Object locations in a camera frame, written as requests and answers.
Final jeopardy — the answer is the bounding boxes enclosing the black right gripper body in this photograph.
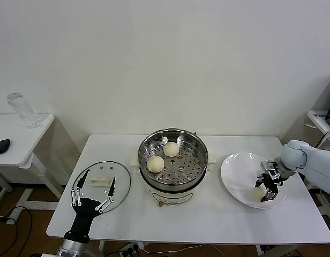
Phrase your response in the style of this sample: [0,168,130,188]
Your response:
[263,171,283,192]

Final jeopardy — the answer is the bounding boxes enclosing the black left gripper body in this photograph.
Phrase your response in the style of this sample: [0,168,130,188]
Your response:
[63,197,104,244]

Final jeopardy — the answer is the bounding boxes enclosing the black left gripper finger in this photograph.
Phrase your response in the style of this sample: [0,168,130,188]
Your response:
[71,169,91,207]
[94,177,117,214]

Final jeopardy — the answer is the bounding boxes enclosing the glass lid with white handle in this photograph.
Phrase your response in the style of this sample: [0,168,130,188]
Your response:
[71,160,132,215]

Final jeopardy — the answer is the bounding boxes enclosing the white steamed baozi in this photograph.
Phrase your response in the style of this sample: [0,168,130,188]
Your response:
[249,188,265,203]
[147,155,165,173]
[163,141,179,157]

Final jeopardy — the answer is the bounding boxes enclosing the stainless steel steamer basket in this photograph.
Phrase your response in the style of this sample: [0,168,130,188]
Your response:
[131,128,217,190]

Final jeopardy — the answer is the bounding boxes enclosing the white round plate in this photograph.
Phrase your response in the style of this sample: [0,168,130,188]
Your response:
[220,152,288,209]

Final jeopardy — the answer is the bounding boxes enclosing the white electric cooker pot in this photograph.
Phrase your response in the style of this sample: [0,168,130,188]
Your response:
[132,163,214,208]

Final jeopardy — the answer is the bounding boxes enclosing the white side table with mouse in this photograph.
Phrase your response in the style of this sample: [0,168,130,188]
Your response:
[0,114,66,215]

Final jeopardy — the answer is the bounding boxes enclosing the black computer mouse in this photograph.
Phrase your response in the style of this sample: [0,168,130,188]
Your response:
[0,138,12,155]

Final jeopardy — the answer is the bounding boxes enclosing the clear glass jar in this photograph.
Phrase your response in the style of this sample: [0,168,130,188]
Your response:
[6,92,41,130]

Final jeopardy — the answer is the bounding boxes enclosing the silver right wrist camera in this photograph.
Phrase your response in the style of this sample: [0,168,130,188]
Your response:
[260,160,279,178]

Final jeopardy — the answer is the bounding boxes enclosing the black floor cable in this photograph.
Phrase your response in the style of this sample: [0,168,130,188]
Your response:
[0,205,32,257]

